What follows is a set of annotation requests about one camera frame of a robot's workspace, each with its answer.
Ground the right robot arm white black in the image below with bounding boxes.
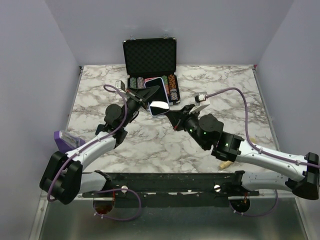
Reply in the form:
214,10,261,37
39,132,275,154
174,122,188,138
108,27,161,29
165,104,320,200

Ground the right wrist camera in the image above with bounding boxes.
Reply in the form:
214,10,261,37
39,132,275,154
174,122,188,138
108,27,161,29
189,92,210,115

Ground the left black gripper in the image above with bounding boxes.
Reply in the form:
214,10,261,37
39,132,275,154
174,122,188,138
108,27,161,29
121,86,163,129

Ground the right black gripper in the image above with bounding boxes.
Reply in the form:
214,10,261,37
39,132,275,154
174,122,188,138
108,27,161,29
166,103,207,149

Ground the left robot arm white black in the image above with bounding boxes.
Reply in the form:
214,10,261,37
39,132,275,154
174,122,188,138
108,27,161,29
39,86,160,205

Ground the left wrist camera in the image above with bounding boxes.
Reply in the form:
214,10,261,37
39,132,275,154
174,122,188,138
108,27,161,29
115,80,127,94

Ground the black smartphone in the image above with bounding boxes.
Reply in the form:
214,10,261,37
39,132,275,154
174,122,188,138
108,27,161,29
144,77,170,117

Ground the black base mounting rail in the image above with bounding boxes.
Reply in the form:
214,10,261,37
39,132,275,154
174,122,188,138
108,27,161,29
82,170,259,208

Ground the purple plastic card holder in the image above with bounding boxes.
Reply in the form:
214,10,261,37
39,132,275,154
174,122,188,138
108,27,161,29
53,130,86,153

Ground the black aluminium poker chip case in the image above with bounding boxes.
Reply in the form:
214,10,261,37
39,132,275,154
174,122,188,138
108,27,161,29
122,37,181,106

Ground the beige wooden handle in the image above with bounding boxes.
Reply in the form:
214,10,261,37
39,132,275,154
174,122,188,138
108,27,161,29
218,160,234,170

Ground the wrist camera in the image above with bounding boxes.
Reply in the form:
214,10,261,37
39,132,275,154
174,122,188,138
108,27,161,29
115,80,127,94
189,92,210,115

